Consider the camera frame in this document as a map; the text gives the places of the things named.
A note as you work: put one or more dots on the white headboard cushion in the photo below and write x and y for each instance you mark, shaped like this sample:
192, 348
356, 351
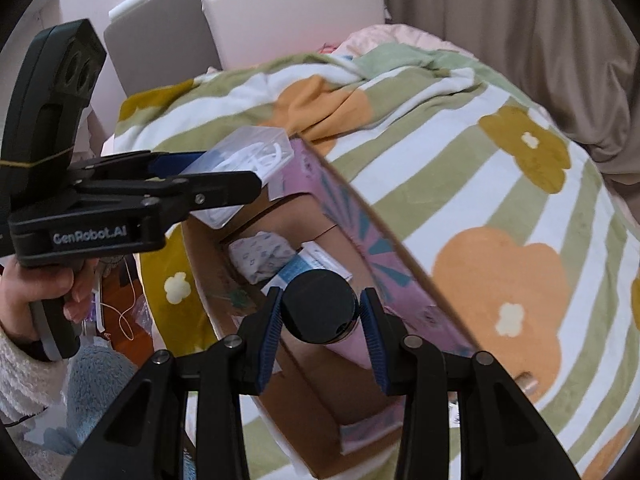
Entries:
290, 15

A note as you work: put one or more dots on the cardboard box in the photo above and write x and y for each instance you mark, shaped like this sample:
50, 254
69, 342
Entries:
300, 410

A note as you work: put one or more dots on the beige curtain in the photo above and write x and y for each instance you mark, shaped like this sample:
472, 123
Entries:
525, 35

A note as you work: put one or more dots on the grey bed headboard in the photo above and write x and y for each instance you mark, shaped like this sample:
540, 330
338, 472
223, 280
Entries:
165, 25

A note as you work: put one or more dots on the blue fluffy cloth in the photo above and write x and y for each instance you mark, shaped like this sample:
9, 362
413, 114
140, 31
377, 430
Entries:
95, 385

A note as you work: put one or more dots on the person's left hand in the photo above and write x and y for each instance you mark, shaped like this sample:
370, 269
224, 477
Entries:
30, 285

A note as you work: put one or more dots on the person's left forearm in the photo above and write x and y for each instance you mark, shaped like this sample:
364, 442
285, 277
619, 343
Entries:
25, 380

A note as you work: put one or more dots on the black round jar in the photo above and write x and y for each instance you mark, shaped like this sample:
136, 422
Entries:
317, 305

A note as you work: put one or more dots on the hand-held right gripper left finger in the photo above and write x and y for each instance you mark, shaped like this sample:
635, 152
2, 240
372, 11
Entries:
267, 340

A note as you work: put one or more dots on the white patterned cloth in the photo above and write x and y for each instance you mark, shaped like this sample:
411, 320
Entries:
260, 255

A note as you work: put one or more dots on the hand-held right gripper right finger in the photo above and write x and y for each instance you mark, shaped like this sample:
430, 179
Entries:
375, 345

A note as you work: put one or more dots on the blue and white box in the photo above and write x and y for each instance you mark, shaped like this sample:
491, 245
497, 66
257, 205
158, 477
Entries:
320, 260

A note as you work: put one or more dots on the clear plastic case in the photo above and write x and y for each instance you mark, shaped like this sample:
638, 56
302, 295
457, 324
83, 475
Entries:
250, 150

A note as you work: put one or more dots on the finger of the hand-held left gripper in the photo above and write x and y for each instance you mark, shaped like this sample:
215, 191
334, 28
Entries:
220, 187
170, 165

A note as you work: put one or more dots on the flower striped blanket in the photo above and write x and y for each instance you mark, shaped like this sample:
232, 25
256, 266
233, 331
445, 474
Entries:
450, 160

